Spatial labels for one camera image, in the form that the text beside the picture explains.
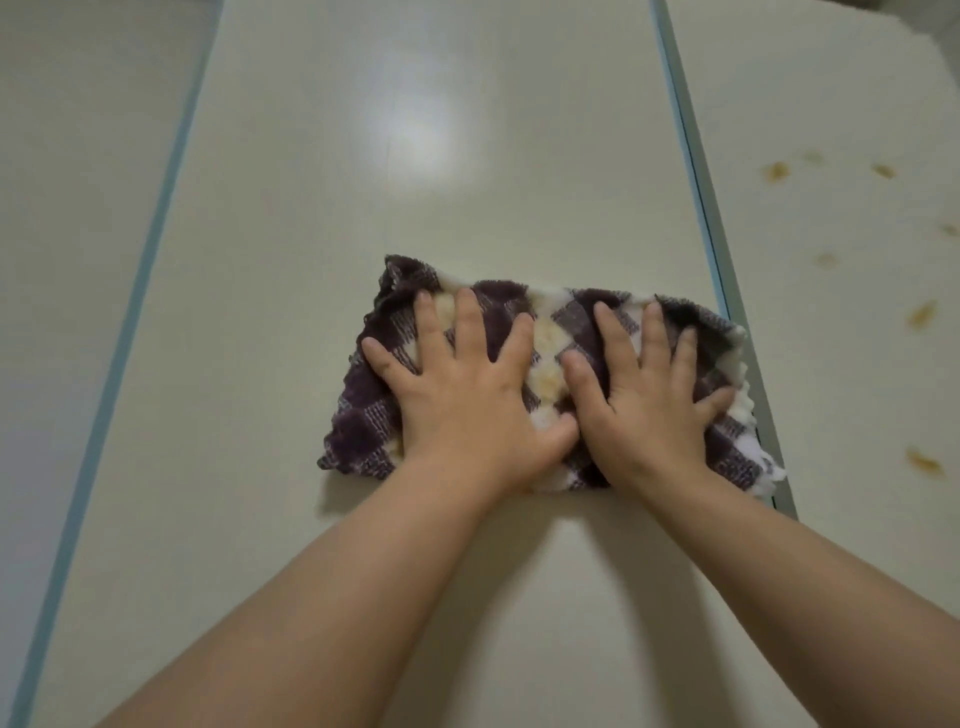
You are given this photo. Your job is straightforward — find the person's left hand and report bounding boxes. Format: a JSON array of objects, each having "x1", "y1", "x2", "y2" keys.
[{"x1": 360, "y1": 288, "x2": 580, "y2": 492}]

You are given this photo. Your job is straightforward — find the person's right hand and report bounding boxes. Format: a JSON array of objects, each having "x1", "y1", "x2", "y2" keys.
[{"x1": 561, "y1": 300, "x2": 737, "y2": 490}]

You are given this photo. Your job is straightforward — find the purple white checkered cleaning cloth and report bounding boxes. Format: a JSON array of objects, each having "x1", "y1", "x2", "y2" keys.
[{"x1": 316, "y1": 254, "x2": 787, "y2": 502}]

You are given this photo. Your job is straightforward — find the person's right forearm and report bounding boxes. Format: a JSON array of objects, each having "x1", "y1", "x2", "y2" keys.
[{"x1": 609, "y1": 466, "x2": 960, "y2": 728}]

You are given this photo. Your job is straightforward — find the person's left forearm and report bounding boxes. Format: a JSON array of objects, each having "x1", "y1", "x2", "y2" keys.
[{"x1": 96, "y1": 454, "x2": 520, "y2": 728}]

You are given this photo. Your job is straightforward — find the scattered orange food smears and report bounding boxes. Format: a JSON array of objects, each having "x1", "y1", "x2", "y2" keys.
[{"x1": 762, "y1": 150, "x2": 960, "y2": 478}]

